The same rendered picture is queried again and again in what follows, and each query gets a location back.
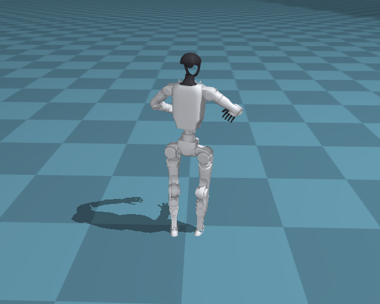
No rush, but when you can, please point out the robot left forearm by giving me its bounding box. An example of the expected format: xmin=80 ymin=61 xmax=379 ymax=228
xmin=159 ymin=101 xmax=172 ymax=113

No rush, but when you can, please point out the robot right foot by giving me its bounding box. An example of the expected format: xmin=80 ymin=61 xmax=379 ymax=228
xmin=194 ymin=225 xmax=205 ymax=236

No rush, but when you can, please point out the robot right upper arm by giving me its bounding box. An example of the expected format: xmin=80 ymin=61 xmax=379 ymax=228
xmin=202 ymin=86 xmax=241 ymax=117

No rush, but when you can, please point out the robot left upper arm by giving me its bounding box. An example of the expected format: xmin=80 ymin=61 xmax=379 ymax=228
xmin=150 ymin=83 xmax=175 ymax=110

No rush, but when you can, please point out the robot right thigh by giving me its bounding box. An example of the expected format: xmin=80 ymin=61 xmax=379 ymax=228
xmin=195 ymin=145 xmax=213 ymax=200

